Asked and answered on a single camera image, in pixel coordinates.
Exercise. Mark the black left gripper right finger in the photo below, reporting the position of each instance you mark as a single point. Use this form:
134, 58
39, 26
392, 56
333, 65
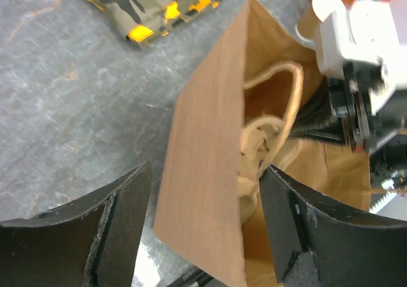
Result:
317, 241

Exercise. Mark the camouflage folded cloth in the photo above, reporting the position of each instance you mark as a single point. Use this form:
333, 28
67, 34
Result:
141, 21

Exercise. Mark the white slotted cable duct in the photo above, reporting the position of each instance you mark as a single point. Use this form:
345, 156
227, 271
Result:
380, 201

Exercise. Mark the cardboard cup carrier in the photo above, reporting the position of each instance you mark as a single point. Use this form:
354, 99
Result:
263, 138

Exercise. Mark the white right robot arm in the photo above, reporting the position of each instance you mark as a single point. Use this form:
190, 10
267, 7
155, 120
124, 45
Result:
388, 159

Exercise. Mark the brown paper bag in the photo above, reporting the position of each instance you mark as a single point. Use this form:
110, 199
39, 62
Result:
251, 71

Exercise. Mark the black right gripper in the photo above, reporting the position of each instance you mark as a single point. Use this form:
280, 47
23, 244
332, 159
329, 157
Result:
344, 114

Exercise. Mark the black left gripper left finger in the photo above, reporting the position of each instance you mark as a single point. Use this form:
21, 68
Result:
90, 241

